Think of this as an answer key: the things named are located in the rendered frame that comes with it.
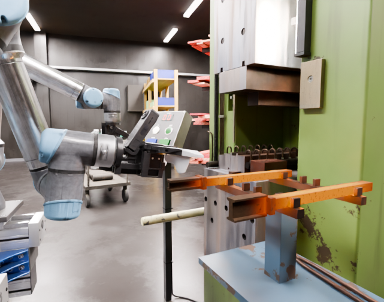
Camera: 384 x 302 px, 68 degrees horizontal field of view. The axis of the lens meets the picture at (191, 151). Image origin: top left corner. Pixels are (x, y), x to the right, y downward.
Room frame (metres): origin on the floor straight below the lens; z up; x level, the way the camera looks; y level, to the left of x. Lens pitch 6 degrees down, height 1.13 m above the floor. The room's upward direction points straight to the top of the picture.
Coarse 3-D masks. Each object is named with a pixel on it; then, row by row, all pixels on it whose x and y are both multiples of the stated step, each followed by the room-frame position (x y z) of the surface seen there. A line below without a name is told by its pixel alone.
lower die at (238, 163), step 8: (248, 152) 1.26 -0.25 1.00; (256, 152) 1.27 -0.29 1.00; (264, 152) 1.30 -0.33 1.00; (272, 152) 1.32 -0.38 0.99; (280, 152) 1.34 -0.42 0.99; (288, 152) 1.34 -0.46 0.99; (224, 160) 1.31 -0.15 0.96; (232, 160) 1.26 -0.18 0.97; (240, 160) 1.21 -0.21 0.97; (248, 160) 1.19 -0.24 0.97; (224, 168) 1.31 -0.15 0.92; (232, 168) 1.26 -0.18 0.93; (240, 168) 1.21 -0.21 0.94; (288, 168) 1.30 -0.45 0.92; (296, 168) 1.33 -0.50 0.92
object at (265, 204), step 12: (288, 192) 0.61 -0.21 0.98; (300, 192) 0.61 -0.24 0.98; (312, 192) 0.61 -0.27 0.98; (324, 192) 0.63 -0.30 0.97; (336, 192) 0.65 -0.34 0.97; (348, 192) 0.67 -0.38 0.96; (240, 204) 0.53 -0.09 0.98; (252, 204) 0.54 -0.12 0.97; (264, 204) 0.56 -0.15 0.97; (276, 204) 0.56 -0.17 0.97; (288, 204) 0.58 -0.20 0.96; (228, 216) 0.53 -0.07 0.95; (240, 216) 0.53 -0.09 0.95; (252, 216) 0.54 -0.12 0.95; (264, 216) 0.55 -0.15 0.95
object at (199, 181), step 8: (200, 176) 0.77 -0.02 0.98; (208, 176) 0.80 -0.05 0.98; (216, 176) 0.80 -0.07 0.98; (224, 176) 0.80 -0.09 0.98; (232, 176) 0.81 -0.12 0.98; (240, 176) 0.82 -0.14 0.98; (248, 176) 0.83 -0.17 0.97; (256, 176) 0.85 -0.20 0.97; (264, 176) 0.86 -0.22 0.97; (272, 176) 0.87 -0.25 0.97; (280, 176) 0.89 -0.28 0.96; (288, 176) 0.91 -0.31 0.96; (168, 184) 0.74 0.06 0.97; (176, 184) 0.74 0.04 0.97; (184, 184) 0.75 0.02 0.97; (192, 184) 0.76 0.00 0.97; (200, 184) 0.77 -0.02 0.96; (208, 184) 0.77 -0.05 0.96; (216, 184) 0.79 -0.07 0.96; (224, 184) 0.80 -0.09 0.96
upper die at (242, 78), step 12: (228, 72) 1.29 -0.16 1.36; (240, 72) 1.22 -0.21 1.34; (252, 72) 1.20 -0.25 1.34; (264, 72) 1.23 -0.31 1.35; (276, 72) 1.26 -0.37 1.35; (288, 72) 1.29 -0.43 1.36; (300, 72) 1.33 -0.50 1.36; (228, 84) 1.29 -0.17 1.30; (240, 84) 1.21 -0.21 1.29; (252, 84) 1.20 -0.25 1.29; (264, 84) 1.23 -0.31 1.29; (276, 84) 1.26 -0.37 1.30; (288, 84) 1.29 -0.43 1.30
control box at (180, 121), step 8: (160, 112) 1.73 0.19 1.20; (168, 112) 1.68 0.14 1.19; (176, 112) 1.65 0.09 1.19; (184, 112) 1.61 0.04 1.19; (160, 120) 1.69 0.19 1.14; (168, 120) 1.64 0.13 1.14; (176, 120) 1.61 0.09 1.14; (184, 120) 1.60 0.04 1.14; (152, 128) 1.69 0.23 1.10; (160, 128) 1.65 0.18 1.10; (176, 128) 1.58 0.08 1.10; (184, 128) 1.60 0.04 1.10; (152, 136) 1.65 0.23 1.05; (160, 136) 1.62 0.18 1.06; (168, 136) 1.58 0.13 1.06; (176, 136) 1.55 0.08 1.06; (184, 136) 1.60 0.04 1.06; (176, 144) 1.55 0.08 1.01
